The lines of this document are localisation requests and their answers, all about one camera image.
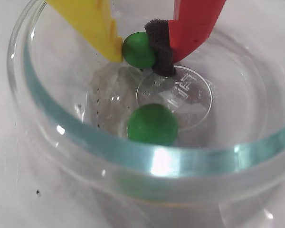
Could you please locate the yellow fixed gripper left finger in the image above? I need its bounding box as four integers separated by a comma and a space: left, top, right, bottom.
45, 0, 124, 64

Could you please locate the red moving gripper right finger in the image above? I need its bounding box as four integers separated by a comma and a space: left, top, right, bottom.
144, 0, 228, 77

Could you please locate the green ball pill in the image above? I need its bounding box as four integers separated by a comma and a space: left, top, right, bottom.
122, 31, 157, 69
127, 103, 179, 146

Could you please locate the clear glass bowl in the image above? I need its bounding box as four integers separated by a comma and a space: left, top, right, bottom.
6, 0, 285, 228

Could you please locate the white tablecloth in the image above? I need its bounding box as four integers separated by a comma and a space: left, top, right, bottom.
0, 0, 133, 228

